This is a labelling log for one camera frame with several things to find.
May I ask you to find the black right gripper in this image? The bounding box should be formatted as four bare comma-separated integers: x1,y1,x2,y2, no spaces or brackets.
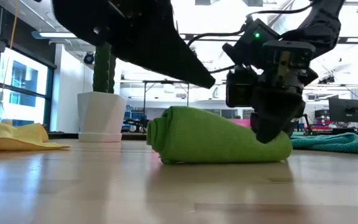
249,40,319,144

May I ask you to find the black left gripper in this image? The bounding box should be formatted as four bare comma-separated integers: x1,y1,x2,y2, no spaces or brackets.
51,0,216,90

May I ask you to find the green microfiber towel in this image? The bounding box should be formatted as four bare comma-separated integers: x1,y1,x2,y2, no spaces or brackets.
146,105,293,165

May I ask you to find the teal microfiber towel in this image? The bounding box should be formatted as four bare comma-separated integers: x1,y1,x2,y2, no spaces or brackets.
290,132,358,155

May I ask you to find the yellow microfiber towel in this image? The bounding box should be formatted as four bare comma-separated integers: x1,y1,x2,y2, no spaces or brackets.
0,121,71,154

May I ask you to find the pink cloth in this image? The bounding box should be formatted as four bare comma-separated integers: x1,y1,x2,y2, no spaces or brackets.
227,118,252,129

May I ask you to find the black track spotlight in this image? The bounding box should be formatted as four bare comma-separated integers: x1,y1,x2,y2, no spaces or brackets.
318,74,336,85

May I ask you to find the green cactus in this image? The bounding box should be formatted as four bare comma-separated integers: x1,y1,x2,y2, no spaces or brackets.
92,43,117,94

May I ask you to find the black computer monitor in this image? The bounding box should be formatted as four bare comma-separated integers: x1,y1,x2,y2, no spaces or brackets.
328,98,358,123

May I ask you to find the large black-framed window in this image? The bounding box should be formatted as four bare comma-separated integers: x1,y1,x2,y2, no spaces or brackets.
0,46,55,129

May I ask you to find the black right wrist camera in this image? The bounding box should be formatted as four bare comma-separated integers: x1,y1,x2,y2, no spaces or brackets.
225,67,258,109

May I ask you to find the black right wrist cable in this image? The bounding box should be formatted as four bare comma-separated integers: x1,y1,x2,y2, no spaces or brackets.
187,0,317,75

